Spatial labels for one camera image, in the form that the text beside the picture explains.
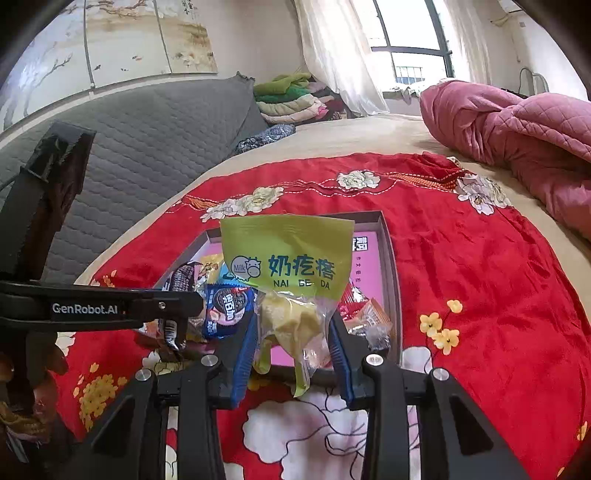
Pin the shallow box with pink base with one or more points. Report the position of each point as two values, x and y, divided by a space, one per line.
369 263

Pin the beige bedsheet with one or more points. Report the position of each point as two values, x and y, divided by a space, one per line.
369 138

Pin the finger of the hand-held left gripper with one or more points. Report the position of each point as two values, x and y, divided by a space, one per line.
175 304

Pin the grey quilted headboard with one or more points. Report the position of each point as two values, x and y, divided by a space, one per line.
152 152

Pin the puffed rice cracker packet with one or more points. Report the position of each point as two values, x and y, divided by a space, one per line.
196 330

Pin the yellow snack packet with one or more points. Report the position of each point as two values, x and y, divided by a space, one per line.
210 270

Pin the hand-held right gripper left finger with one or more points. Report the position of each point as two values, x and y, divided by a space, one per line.
244 360

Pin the orange cracker packet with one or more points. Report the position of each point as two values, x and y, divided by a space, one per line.
376 314

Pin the red floral cloth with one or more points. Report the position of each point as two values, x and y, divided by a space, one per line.
461 258

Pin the blue patterned cloth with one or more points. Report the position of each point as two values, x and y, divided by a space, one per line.
265 137

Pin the person's left hand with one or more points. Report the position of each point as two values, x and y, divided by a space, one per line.
46 364

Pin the red snack packet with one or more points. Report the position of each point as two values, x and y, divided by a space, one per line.
353 300

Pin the pile of folded clothes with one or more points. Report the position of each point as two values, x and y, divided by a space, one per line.
286 101

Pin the blue cookie packet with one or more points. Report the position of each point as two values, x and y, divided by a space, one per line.
228 307

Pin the white curtain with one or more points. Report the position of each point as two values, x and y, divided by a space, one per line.
466 37
332 46

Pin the brown chocolate bar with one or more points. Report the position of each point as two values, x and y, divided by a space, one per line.
180 277

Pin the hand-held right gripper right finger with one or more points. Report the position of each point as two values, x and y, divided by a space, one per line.
344 364

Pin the green milk candy packet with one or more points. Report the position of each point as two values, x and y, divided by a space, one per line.
286 258

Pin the pink quilt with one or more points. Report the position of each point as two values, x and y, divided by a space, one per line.
531 134

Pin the blossom wall painting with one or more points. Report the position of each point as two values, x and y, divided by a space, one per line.
129 37

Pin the clear brown pastry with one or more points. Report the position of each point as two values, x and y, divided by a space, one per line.
378 339

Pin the window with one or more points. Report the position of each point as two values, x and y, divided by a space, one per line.
411 27

